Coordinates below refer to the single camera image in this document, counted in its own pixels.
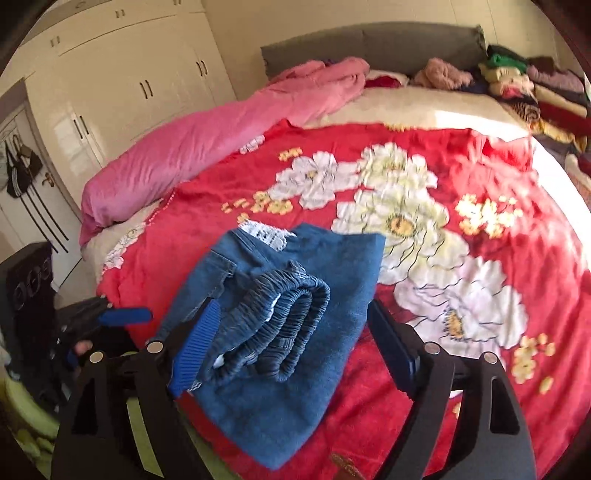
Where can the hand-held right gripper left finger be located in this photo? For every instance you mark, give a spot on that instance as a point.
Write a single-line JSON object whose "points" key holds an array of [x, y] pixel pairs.
{"points": [[196, 350]]}

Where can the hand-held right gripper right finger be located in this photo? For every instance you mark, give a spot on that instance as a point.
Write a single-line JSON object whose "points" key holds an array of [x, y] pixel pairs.
{"points": [[392, 341]]}

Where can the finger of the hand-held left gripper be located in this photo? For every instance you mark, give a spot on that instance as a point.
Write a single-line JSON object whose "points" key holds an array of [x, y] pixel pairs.
{"points": [[129, 316]]}

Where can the blue denim pants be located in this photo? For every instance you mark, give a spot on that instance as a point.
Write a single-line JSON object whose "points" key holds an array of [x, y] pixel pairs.
{"points": [[277, 415]]}

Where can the black speaker box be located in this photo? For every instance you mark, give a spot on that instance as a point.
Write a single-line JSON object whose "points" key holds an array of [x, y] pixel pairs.
{"points": [[27, 286]]}

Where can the green fleece cloth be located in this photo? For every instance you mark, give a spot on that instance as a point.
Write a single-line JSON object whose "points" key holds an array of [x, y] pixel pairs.
{"points": [[23, 415]]}

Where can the white door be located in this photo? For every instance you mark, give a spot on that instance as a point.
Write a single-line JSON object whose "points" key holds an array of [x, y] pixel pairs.
{"points": [[55, 203]]}

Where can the black hanging bag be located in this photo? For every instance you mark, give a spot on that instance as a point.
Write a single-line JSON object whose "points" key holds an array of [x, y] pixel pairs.
{"points": [[21, 170]]}

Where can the pink quilt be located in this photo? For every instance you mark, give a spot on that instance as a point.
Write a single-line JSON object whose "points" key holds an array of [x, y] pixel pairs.
{"points": [[184, 157]]}

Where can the red floral blanket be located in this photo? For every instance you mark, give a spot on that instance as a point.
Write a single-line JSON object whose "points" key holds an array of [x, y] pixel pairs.
{"points": [[549, 277]]}

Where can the dark red garment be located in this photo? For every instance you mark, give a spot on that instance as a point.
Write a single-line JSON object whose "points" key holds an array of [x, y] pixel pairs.
{"points": [[383, 82]]}

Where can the cream wardrobe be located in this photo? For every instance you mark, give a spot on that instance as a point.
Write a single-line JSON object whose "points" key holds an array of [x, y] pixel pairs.
{"points": [[138, 55]]}

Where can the pink fuzzy garment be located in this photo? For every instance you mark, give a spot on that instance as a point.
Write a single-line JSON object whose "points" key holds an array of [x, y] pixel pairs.
{"points": [[441, 74]]}

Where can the stack of folded clothes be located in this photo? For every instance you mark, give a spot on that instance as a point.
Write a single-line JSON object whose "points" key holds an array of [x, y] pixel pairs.
{"points": [[549, 92]]}

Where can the grey bed headboard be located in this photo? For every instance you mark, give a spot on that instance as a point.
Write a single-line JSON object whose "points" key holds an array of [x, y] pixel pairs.
{"points": [[392, 46]]}

